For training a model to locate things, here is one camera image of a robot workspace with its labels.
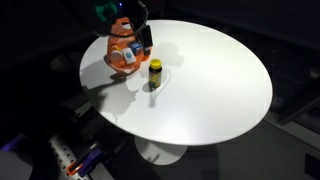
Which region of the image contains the black and yellow pill bottle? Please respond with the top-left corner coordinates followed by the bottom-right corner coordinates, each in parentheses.
top-left (148, 58), bottom-right (164, 89)

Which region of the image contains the white table pedestal base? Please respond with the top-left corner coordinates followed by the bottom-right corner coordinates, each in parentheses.
top-left (134, 135), bottom-right (188, 166)

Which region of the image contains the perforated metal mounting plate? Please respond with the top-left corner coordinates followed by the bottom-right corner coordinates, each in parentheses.
top-left (47, 133), bottom-right (115, 180)

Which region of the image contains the black cable loop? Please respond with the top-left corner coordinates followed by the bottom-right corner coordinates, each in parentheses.
top-left (107, 1), bottom-right (150, 38)

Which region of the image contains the small blue box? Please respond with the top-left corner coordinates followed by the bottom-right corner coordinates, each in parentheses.
top-left (129, 41), bottom-right (143, 56)

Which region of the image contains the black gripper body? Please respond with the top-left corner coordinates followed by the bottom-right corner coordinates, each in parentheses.
top-left (113, 0), bottom-right (148, 34)

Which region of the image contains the orange and purple clamp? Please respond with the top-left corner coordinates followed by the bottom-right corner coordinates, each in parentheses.
top-left (65, 146), bottom-right (103, 178)

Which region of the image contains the orange plastic bag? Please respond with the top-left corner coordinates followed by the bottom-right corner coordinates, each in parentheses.
top-left (103, 17), bottom-right (154, 75)

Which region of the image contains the amber bottle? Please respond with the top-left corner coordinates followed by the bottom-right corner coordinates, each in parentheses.
top-left (110, 45), bottom-right (124, 63)

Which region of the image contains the dark rectangular flat container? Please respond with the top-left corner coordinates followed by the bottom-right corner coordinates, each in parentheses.
top-left (141, 24), bottom-right (155, 56)

